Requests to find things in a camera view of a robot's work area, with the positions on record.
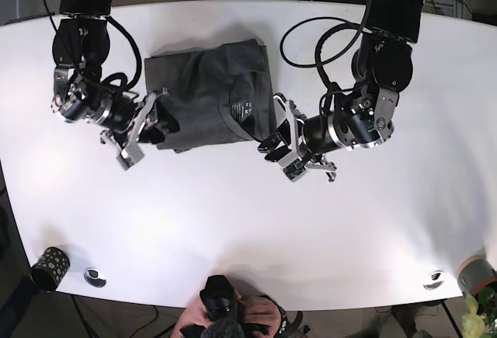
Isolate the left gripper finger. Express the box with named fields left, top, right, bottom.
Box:
left=265, top=146, right=291, bottom=162
left=257, top=120, right=290, bottom=154

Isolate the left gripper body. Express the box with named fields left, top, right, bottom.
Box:
left=301, top=89, right=399, bottom=181

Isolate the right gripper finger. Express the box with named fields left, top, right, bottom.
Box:
left=155, top=103, right=180, bottom=134
left=138, top=127, right=165, bottom=145

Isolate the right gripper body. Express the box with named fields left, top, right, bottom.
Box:
left=51, top=68, right=145, bottom=148

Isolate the dark grey T-shirt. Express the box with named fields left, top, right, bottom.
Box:
left=144, top=40, right=276, bottom=153

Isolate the black camera with lens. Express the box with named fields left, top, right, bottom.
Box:
left=200, top=275, right=268, bottom=337

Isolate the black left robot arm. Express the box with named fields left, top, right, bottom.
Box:
left=258, top=0, right=425, bottom=182

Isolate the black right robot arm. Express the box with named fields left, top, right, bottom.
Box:
left=51, top=0, right=180, bottom=148

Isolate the photographer right hand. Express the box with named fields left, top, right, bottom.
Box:
left=240, top=297, right=282, bottom=337

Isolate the photographer left hand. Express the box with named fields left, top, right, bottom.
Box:
left=170, top=297, right=211, bottom=338

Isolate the black cup with gold spots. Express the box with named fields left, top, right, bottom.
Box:
left=30, top=246, right=71, bottom=292

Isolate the furry grey microphone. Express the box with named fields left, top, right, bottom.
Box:
left=200, top=318, right=245, bottom=338

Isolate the grey plant pot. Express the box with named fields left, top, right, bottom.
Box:
left=455, top=255, right=496, bottom=297

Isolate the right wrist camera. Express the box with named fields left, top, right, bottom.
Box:
left=116, top=145, right=144, bottom=170

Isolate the left table cable grommet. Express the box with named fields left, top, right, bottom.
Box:
left=83, top=267, right=106, bottom=288

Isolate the table cable grommet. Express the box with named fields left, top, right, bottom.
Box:
left=422, top=270, right=445, bottom=291
left=83, top=267, right=106, bottom=288

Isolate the black camera strap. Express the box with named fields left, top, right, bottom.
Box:
left=263, top=294, right=304, bottom=338

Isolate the right table cable grommet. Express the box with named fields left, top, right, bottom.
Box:
left=422, top=270, right=445, bottom=291

